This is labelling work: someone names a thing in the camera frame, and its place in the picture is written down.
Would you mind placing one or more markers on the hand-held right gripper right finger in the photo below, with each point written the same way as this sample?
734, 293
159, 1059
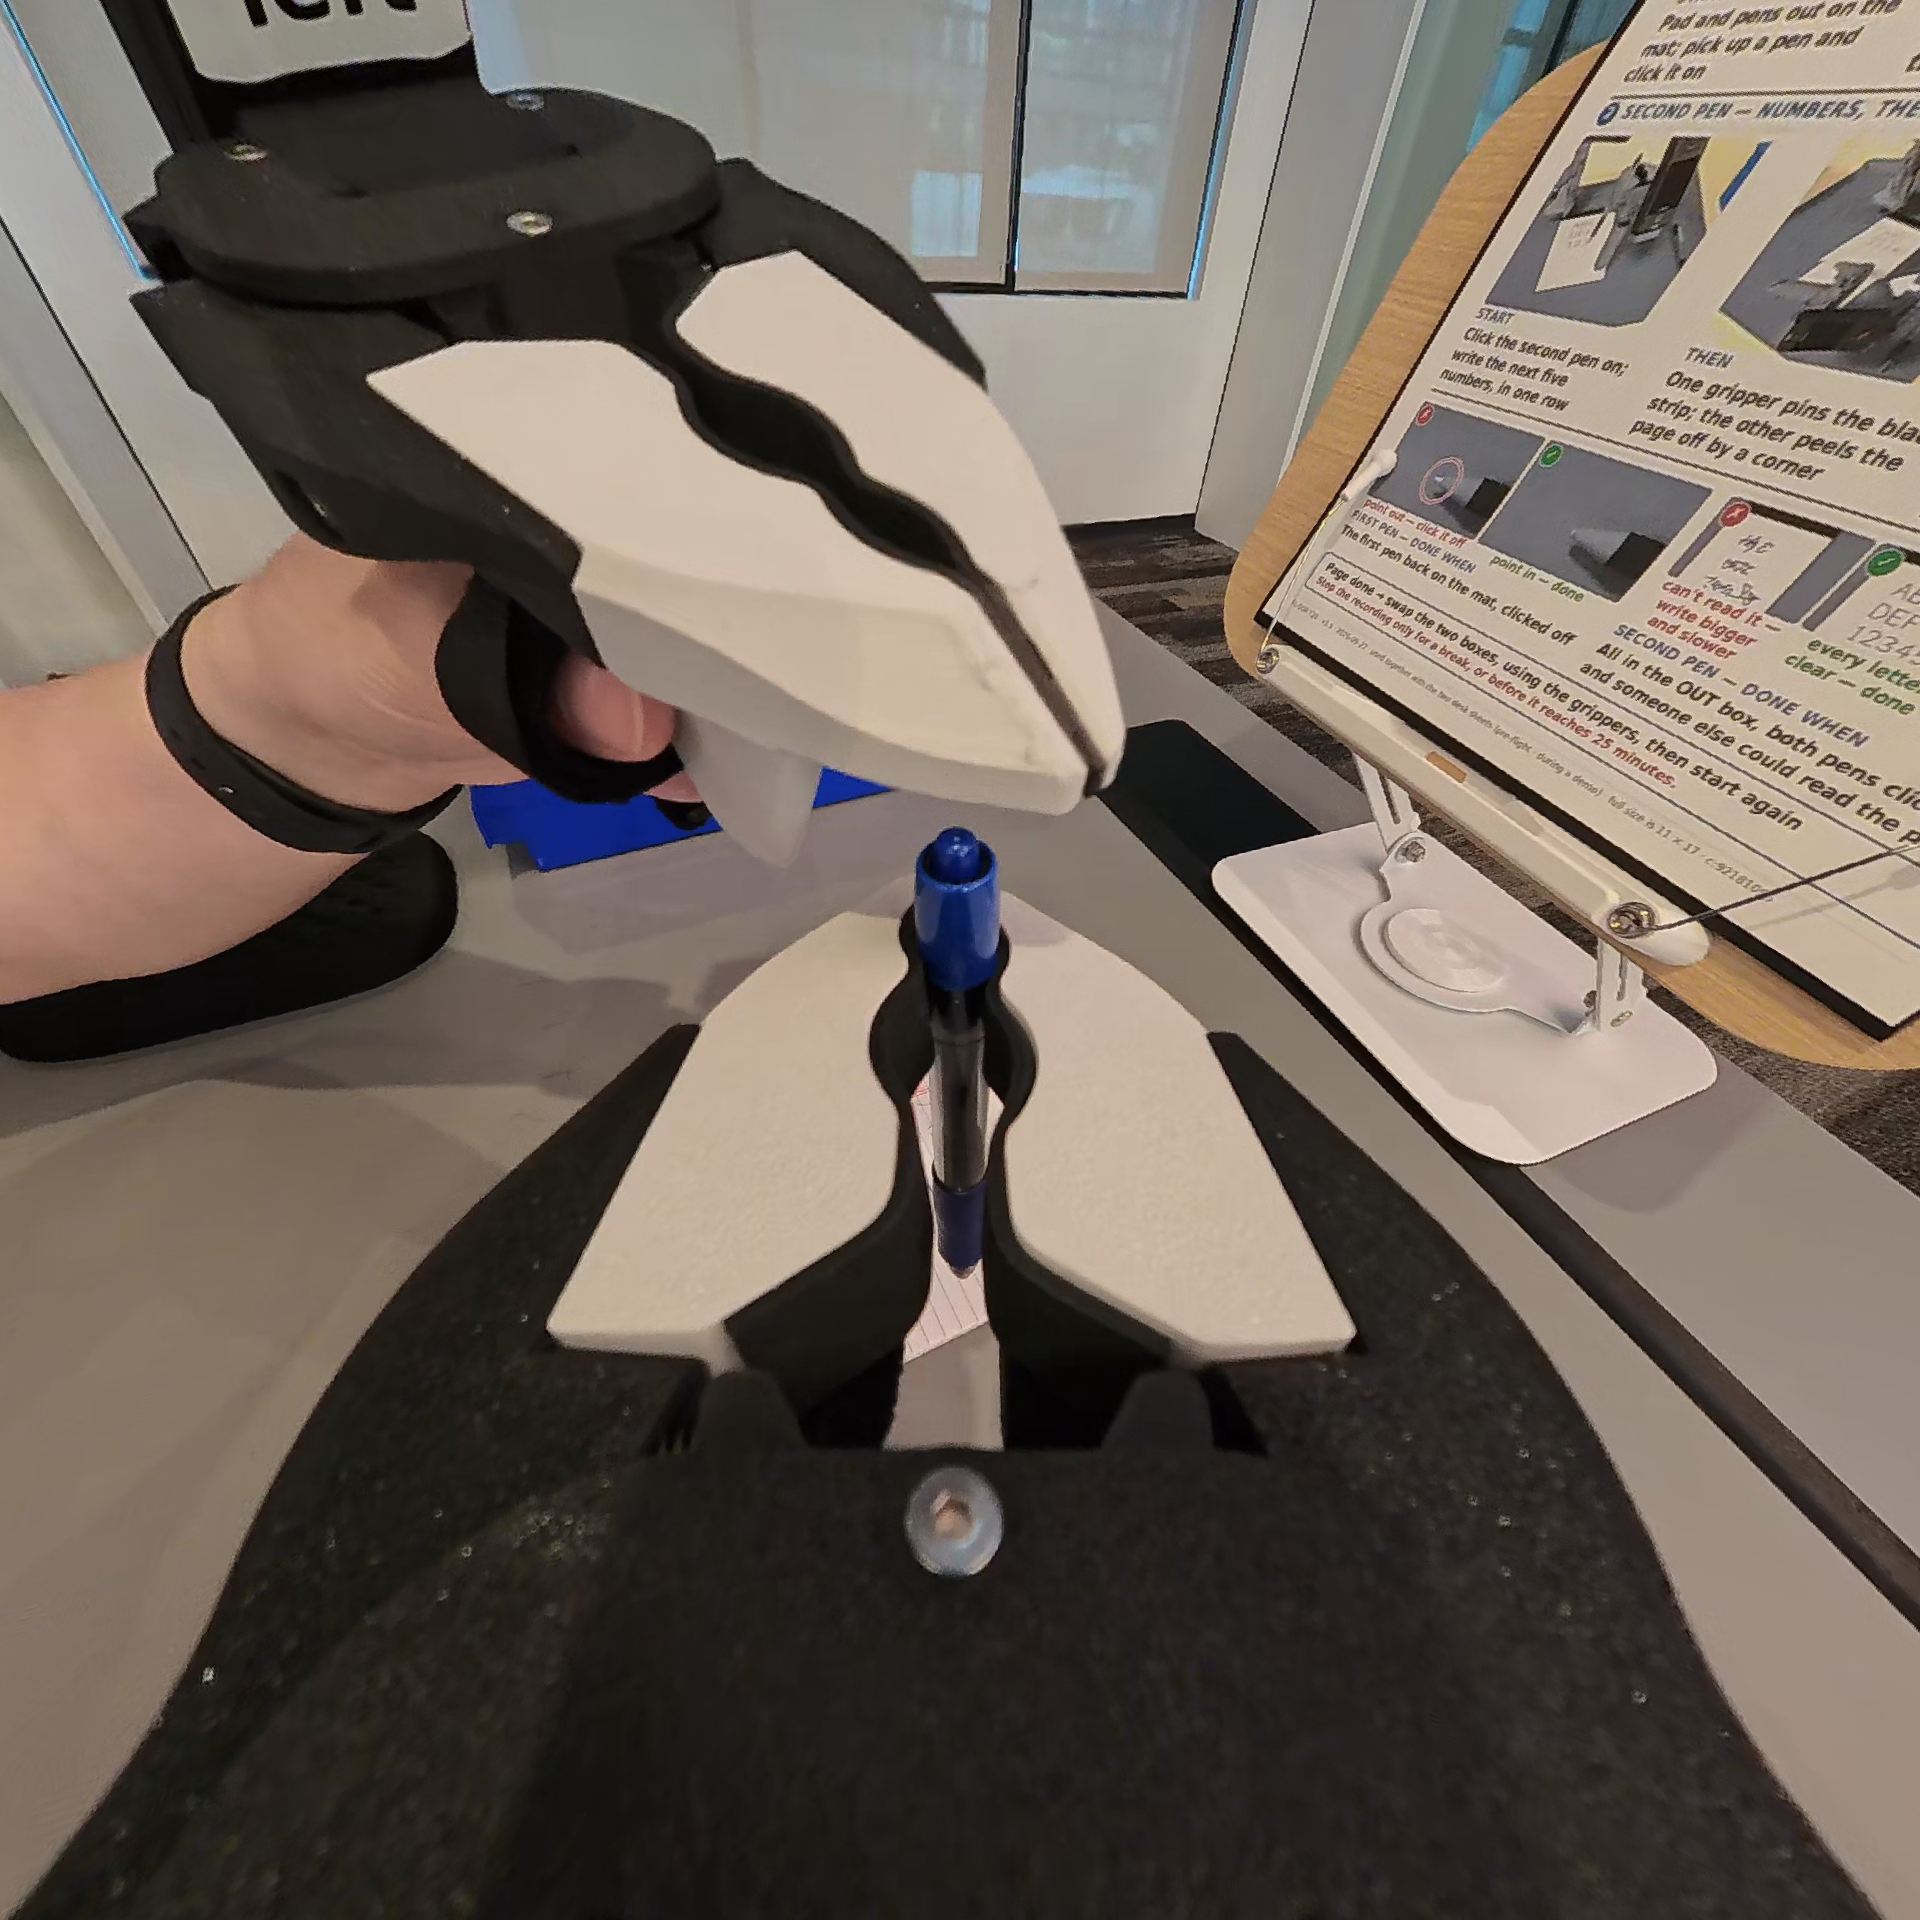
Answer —
1172, 1185

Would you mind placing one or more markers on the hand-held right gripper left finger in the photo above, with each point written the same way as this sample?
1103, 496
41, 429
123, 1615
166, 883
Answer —
751, 1170

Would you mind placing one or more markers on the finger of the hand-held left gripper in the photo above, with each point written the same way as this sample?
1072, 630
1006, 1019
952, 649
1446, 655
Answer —
675, 555
932, 422

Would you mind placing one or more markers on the white lined notepad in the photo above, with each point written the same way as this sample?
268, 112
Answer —
945, 1320

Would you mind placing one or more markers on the blue retractable pen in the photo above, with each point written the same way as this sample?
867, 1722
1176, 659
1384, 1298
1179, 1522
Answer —
956, 914

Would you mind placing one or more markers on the person's left hand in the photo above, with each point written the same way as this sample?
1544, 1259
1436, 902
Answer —
329, 674

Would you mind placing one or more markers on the blue plastic bin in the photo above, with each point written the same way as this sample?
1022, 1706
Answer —
571, 832

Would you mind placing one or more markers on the instruction sheet on stand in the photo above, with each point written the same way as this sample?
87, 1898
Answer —
1350, 931

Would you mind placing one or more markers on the large window with shade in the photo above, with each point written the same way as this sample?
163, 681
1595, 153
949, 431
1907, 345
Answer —
1109, 149

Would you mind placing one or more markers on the black rectangular desk mat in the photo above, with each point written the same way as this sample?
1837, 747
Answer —
1201, 786

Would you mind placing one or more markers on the black wristband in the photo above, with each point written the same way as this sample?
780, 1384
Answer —
181, 704

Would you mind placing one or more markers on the printed instruction sheet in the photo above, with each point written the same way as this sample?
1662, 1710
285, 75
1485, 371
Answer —
1651, 450

